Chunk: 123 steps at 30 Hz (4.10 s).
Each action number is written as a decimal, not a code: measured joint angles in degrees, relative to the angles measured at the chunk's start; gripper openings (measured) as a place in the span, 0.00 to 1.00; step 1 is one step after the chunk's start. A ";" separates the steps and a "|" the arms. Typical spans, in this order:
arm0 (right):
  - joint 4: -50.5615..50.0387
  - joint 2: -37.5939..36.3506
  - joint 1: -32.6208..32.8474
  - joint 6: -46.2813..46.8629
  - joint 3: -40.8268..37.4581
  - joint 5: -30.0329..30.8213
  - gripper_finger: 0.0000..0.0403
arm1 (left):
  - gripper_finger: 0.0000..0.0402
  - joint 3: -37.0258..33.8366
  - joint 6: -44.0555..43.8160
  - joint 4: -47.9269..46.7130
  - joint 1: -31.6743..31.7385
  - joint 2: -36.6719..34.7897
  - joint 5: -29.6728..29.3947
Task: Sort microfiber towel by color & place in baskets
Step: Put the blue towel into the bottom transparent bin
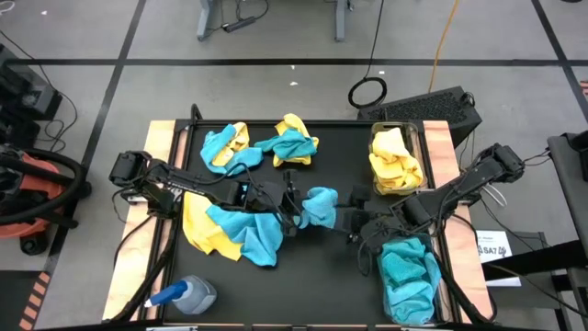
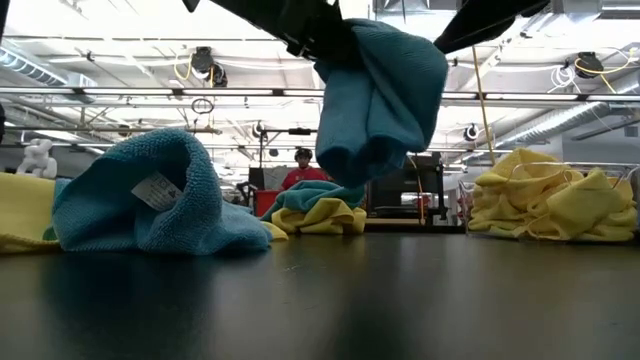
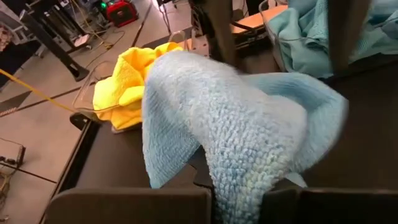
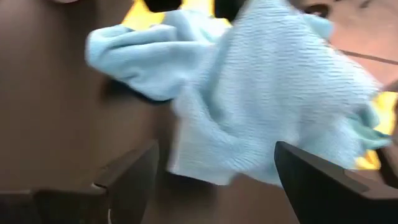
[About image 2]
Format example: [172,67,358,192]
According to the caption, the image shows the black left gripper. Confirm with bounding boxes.
[208,0,362,65]

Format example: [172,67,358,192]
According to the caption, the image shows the yellow hanging power cord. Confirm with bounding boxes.
[470,45,498,167]

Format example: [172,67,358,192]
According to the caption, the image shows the red bin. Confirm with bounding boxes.
[253,189,282,218]

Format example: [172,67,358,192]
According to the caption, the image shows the black camera stand frame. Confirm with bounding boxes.
[257,127,321,169]

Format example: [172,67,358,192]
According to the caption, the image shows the black equipment rack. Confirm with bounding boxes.
[366,151,448,225]

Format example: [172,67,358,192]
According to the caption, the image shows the blue microfiber towel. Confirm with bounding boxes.
[313,18,450,190]
[51,128,275,257]
[261,179,367,222]

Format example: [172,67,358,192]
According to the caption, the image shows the silver ribbed air duct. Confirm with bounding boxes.
[492,82,640,150]
[0,47,99,90]

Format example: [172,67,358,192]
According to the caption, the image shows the hanging black cable loop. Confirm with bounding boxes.
[190,97,216,116]

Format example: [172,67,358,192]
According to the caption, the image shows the white figurine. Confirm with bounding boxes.
[15,138,60,180]

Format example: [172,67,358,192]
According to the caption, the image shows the clear plastic basket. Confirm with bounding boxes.
[457,160,640,245]

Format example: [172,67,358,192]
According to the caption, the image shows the person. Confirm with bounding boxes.
[280,147,330,192]

